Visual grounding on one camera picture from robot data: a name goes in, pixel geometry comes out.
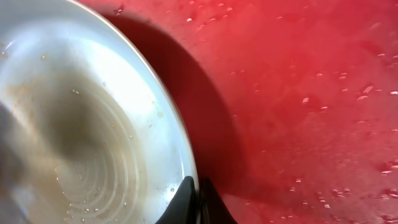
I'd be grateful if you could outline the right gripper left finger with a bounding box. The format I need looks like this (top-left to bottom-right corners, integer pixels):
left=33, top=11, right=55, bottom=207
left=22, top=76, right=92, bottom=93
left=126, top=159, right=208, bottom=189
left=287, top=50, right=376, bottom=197
left=155, top=176, right=197, bottom=224

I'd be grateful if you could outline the red plastic tray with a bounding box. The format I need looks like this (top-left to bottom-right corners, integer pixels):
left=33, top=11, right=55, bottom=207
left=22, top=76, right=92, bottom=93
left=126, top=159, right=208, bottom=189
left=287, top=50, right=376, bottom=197
left=86, top=0, right=397, bottom=223

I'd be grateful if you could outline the light blue plate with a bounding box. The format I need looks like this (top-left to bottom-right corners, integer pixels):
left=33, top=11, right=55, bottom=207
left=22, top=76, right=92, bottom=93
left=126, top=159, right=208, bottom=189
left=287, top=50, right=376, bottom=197
left=1, top=1, right=198, bottom=224

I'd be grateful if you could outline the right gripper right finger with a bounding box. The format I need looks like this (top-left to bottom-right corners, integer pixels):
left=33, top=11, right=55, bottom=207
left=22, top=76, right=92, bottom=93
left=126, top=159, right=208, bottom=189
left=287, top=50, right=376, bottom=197
left=200, top=177, right=237, bottom=224

